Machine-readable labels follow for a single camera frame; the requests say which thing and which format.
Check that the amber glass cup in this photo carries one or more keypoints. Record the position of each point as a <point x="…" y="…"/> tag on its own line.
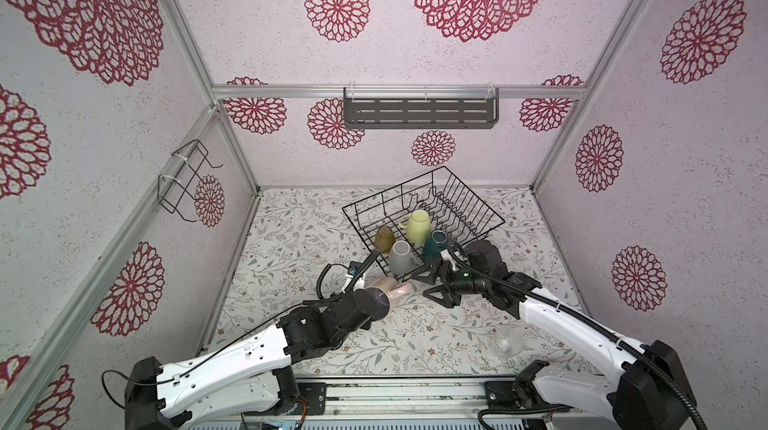
<point x="384" y="239"/>

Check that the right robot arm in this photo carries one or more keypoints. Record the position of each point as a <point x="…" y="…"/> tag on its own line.
<point x="637" y="386"/>

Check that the black wire wall holder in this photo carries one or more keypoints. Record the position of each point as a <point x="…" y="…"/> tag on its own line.
<point x="172" y="189"/>

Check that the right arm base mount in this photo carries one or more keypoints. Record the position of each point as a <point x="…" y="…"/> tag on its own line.
<point x="518" y="396"/>

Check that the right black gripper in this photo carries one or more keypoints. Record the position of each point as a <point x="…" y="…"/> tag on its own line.
<point x="438" y="268"/>

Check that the cream grey mug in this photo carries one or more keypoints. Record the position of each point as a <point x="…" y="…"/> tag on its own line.
<point x="400" y="258"/>

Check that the black wire dish rack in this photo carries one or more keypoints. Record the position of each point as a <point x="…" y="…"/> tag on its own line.
<point x="435" y="201"/>

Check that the dark green mug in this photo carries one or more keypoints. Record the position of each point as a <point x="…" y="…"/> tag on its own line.
<point x="435" y="243"/>

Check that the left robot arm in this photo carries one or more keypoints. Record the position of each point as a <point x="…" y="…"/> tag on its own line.
<point x="254" y="374"/>

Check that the pink purple mug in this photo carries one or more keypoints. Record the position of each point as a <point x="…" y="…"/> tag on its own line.
<point x="396" y="290"/>

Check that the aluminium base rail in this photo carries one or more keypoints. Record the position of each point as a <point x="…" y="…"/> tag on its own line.
<point x="463" y="397"/>

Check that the light green mug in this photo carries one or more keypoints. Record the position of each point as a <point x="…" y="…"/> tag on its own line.
<point x="417" y="226"/>

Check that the grey wall shelf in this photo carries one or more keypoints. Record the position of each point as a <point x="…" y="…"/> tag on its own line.
<point x="424" y="113"/>

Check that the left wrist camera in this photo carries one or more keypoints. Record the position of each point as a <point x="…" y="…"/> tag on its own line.
<point x="356" y="274"/>

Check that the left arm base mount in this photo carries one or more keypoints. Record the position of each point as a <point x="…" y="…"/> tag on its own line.
<point x="300" y="397"/>

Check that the clear glass cup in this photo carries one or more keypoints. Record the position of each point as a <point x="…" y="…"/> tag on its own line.
<point x="507" y="342"/>

